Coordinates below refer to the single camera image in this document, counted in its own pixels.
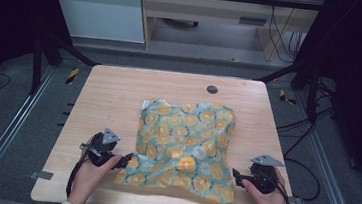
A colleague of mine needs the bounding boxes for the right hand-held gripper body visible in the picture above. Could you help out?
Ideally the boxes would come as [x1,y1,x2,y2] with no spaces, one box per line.
[244,152,286,196]

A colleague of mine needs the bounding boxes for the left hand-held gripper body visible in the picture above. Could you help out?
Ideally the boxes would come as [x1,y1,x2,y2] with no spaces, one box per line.
[78,125,122,169]

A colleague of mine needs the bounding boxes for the green orange floral cloth bag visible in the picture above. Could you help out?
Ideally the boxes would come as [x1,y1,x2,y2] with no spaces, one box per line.
[112,93,245,204]

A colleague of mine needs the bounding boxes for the person's left hand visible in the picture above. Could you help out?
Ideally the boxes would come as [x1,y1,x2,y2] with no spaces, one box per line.
[67,150,123,204]

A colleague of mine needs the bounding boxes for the yellow black striped tape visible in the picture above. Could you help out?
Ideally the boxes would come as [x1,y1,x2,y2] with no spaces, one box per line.
[277,88,299,106]
[65,67,81,86]

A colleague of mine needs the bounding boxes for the grey round table grommet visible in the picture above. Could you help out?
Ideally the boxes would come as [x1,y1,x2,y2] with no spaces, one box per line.
[206,84,220,95]

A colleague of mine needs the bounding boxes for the white cabinet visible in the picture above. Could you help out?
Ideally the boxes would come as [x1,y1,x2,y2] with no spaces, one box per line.
[43,0,150,44]

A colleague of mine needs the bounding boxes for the light wooden desk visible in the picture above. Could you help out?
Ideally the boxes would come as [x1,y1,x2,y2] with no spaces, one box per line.
[133,0,327,67]

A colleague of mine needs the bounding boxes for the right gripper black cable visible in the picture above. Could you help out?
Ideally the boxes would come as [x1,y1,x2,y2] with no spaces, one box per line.
[259,171,297,204]

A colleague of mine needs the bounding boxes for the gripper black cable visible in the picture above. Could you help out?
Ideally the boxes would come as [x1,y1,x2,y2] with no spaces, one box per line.
[259,171,297,204]
[64,153,90,201]

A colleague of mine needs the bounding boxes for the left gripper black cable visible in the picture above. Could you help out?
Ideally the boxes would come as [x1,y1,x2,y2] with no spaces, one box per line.
[64,153,90,201]

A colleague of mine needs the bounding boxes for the black floor cables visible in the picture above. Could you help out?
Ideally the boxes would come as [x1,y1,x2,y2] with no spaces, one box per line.
[269,100,335,204]

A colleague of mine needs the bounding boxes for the aluminium floor rail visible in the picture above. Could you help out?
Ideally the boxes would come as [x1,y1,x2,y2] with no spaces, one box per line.
[0,60,56,204]
[284,91,362,204]

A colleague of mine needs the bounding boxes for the black metal frame stand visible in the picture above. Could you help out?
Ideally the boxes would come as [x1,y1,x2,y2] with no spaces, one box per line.
[251,53,323,124]
[28,31,104,102]

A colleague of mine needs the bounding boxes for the black hanging desk cables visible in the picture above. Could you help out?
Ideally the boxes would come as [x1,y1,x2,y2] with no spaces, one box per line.
[265,0,308,64]

